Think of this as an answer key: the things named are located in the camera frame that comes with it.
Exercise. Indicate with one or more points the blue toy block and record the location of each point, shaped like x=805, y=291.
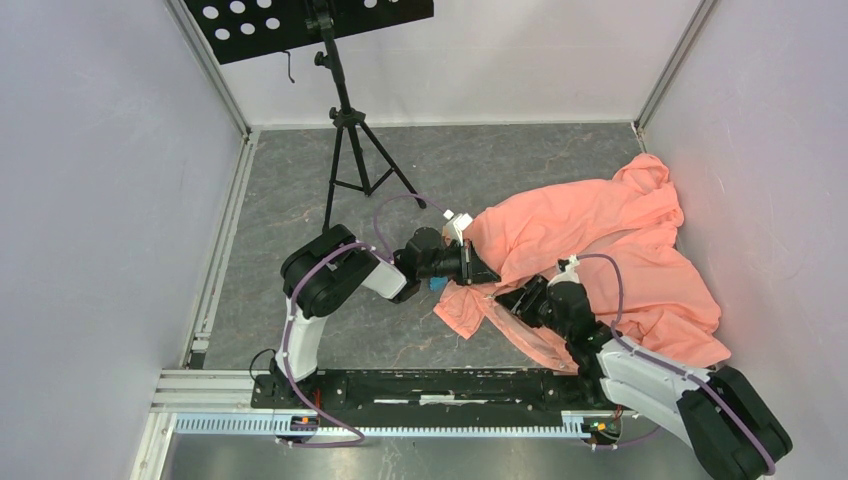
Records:
x=437, y=284

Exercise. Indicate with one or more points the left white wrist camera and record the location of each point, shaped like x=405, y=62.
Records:
x=454, y=228

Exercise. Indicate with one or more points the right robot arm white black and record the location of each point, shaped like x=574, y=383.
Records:
x=718, y=413

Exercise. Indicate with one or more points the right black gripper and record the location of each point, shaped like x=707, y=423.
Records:
x=523, y=300

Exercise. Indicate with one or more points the black perforated board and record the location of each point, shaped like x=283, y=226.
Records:
x=241, y=30

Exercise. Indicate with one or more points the white toothed cable track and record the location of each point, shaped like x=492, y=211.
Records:
x=287, y=426

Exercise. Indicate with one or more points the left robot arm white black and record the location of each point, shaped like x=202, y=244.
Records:
x=322, y=275

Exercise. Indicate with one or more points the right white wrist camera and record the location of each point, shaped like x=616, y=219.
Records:
x=567, y=270

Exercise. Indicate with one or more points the salmon pink zip jacket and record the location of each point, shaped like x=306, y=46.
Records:
x=623, y=231

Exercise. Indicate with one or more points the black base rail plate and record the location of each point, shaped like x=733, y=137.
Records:
x=478, y=398

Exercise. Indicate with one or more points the black tripod stand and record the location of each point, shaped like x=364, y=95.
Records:
x=347, y=120

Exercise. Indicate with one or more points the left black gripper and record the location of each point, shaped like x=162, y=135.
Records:
x=472, y=269

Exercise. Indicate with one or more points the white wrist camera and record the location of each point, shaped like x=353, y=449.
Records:
x=567, y=270
x=454, y=228

